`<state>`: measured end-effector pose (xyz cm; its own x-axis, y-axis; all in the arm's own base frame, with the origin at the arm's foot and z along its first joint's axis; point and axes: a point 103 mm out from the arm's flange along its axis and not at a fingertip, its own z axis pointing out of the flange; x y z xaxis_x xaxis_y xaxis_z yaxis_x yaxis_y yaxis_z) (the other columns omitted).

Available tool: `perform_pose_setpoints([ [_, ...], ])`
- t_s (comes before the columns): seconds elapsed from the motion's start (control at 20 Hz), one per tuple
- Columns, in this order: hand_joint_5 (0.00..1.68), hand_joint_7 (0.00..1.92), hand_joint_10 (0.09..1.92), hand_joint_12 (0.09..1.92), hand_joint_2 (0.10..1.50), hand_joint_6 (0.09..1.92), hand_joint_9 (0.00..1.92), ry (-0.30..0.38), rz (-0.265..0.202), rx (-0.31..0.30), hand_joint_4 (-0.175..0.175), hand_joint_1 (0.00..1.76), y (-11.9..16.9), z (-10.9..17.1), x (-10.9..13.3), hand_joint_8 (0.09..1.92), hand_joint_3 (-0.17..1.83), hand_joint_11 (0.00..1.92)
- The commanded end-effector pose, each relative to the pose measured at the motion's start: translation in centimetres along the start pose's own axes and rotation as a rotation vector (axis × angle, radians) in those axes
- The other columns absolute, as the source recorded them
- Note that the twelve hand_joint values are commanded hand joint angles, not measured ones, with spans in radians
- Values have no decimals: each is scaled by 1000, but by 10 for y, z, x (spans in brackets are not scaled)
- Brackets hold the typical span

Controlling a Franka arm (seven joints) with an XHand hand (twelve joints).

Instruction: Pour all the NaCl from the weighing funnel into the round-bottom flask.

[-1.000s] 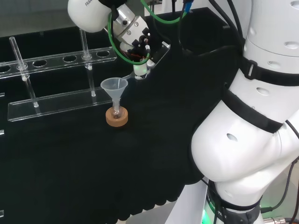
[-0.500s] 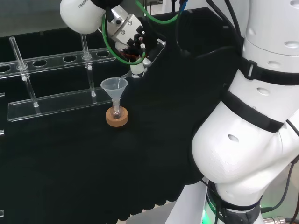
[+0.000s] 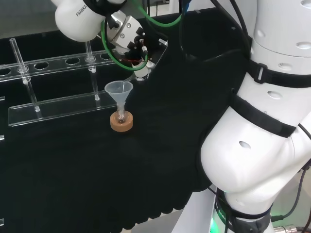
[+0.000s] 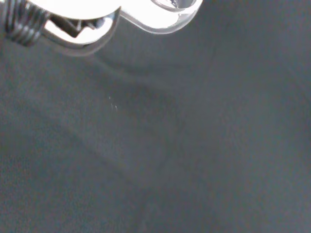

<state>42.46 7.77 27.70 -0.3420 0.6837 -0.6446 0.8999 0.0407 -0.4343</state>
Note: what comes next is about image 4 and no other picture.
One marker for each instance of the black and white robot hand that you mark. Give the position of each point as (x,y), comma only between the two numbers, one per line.
(73,9)

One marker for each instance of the black bench cloth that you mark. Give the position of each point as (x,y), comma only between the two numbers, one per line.
(155,145)

